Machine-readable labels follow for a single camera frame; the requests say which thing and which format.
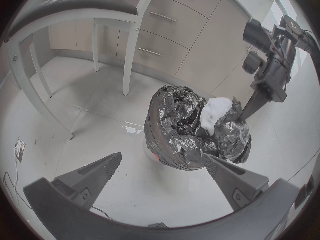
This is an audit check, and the black plastic bag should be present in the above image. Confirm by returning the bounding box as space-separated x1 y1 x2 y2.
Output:
144 85 219 171

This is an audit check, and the thin white cable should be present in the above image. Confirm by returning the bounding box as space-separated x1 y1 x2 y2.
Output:
3 146 34 210

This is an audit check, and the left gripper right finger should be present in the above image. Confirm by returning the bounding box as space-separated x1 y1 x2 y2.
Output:
201 153 270 212

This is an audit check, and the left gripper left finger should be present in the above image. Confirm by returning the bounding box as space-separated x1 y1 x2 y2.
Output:
53 152 123 212

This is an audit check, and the white trash bin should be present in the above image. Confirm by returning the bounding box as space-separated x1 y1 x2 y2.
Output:
144 97 233 165

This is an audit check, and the grey white-framed chair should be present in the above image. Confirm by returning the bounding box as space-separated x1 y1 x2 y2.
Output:
4 0 164 141

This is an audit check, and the beige cabinet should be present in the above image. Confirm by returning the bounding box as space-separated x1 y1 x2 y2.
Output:
49 0 279 104

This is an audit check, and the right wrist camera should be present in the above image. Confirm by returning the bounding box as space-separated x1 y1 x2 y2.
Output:
242 51 267 74

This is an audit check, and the black plastic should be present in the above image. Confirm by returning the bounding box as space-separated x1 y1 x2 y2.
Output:
213 96 252 165

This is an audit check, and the black cable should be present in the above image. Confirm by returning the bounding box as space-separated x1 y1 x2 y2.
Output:
90 206 113 220

